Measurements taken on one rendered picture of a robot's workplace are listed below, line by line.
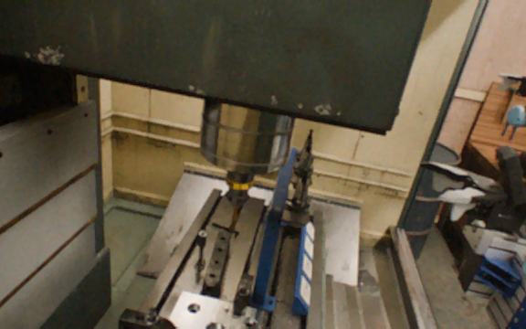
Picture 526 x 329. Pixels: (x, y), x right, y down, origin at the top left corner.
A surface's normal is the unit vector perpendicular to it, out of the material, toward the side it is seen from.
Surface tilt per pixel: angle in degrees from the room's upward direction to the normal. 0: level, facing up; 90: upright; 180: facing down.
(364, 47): 90
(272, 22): 90
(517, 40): 90
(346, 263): 24
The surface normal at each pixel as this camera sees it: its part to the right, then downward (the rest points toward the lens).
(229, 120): -0.38, 0.33
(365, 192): -0.13, 0.40
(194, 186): 0.08, -0.66
